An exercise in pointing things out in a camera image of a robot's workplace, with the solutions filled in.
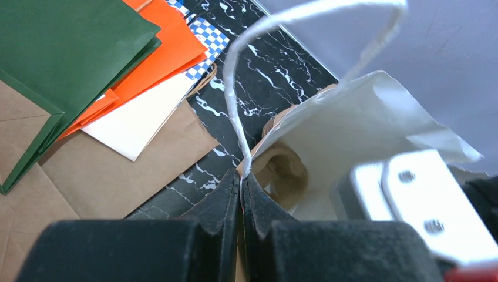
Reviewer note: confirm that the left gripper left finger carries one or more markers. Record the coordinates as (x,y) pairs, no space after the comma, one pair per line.
(200,245)

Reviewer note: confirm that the tan paper bag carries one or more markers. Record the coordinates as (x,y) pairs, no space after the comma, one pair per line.
(361,120)

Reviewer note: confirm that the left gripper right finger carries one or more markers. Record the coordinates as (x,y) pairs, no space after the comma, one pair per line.
(282,248)

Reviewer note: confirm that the brown kraft paper bag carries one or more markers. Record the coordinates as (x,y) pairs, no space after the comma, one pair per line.
(80,178)

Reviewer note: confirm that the dark green paper bag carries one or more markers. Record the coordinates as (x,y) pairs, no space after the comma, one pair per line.
(58,58)

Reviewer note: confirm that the orange paper bag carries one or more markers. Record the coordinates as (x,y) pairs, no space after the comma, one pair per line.
(179,50)

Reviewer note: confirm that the cardboard two-cup carrier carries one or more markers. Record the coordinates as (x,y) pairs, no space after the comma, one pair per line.
(276,119)

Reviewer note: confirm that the white paper bag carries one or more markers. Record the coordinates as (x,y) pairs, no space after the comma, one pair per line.
(129,129)

